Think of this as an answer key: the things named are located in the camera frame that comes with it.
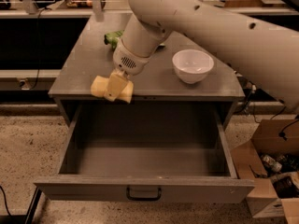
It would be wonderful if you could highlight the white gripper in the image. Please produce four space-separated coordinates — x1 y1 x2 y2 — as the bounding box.
104 39 150 102

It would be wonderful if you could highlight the yellow sponge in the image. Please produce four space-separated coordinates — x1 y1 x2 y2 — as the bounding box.
91 76 134 103

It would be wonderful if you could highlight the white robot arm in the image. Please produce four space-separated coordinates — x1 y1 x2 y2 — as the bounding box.
108 0 299 112

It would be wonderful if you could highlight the grey open top drawer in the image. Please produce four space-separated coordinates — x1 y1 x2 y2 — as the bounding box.
35 102 254 203

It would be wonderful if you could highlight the green chip bag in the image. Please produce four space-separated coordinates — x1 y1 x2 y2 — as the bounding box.
104 30 123 49

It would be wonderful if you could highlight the white bowl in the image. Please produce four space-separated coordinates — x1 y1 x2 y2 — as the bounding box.
172 49 214 84

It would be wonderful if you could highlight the can in box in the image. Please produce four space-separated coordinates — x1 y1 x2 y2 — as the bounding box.
261 154 282 173

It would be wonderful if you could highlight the cardboard box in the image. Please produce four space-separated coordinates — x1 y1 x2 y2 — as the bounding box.
231 119 299 224

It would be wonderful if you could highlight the black cable left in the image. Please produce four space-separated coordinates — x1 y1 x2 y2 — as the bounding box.
29 7 52 91

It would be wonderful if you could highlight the black drawer handle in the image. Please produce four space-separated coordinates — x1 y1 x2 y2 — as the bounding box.
126 187 162 202

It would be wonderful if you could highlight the black cable floor left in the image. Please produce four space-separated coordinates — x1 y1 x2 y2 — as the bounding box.
0 185 12 217

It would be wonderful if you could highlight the black cables right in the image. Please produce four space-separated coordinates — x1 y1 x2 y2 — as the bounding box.
235 77 299 142

